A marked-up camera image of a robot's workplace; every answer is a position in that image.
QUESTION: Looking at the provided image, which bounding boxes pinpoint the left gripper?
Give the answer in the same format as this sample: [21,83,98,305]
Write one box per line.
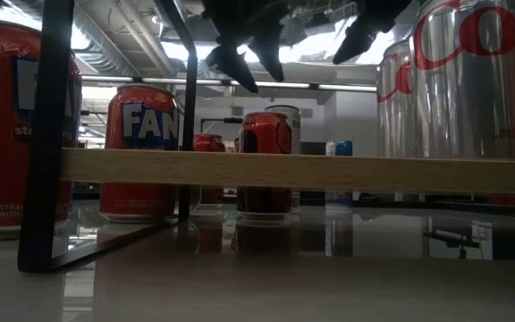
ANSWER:
[201,0,294,93]

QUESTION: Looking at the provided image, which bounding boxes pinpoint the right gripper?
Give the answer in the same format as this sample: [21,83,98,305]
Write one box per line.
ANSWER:
[332,0,415,66]

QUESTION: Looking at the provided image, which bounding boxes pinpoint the red Coca-Cola Star Wars can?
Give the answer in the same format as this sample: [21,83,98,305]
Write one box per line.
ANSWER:
[192,133,226,210]
[236,111,293,220]

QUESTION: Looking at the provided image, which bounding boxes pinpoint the silver Diet Coke can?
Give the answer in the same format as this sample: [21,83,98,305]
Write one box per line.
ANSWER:
[409,0,515,161]
[376,38,416,158]

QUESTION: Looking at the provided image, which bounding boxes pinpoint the light wooden shelf board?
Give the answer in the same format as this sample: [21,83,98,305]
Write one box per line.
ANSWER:
[59,148,515,196]

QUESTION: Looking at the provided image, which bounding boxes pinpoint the long ceiling light bar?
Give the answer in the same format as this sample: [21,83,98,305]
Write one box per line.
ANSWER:
[80,74,378,95]

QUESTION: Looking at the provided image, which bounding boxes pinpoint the blue silver Red Bull can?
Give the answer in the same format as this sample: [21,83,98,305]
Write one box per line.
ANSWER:
[325,140,354,212]

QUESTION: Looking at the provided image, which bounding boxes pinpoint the black metal shelf frame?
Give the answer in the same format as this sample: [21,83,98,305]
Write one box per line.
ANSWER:
[17,0,198,275]

